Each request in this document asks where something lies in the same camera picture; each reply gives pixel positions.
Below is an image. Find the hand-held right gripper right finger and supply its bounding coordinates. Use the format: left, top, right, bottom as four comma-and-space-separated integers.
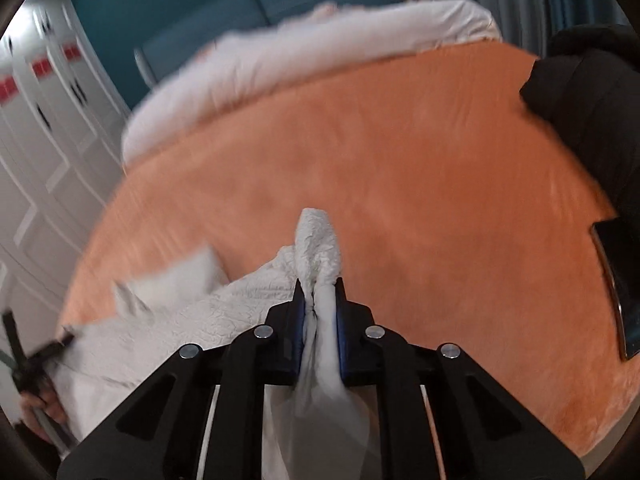
334, 276, 586, 480

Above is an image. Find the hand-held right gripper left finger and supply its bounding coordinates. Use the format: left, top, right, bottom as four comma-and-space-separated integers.
57, 278, 307, 480

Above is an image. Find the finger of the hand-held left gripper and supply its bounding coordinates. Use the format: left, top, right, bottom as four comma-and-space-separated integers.
35, 327, 76, 362

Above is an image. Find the white zip-up jacket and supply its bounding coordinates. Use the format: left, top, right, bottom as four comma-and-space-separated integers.
47, 207, 386, 480

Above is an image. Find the person's left hand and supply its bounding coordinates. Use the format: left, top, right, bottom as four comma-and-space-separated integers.
20, 388, 69, 426

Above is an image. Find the orange bed sheet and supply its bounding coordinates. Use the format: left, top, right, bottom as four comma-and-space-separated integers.
57, 40, 636, 466

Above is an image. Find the white panelled wardrobe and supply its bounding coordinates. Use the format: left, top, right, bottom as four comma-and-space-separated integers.
0, 0, 133, 321

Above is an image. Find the pale pink duvet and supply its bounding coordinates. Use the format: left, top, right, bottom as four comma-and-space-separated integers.
122, 0, 503, 166

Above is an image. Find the black smartphone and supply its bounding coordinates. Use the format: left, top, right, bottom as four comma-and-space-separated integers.
590, 217, 640, 361

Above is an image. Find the blue padded headboard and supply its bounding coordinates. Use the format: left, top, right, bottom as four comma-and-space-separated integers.
134, 0, 406, 81

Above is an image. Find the black puffer jacket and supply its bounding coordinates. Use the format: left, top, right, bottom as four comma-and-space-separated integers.
520, 25, 640, 221

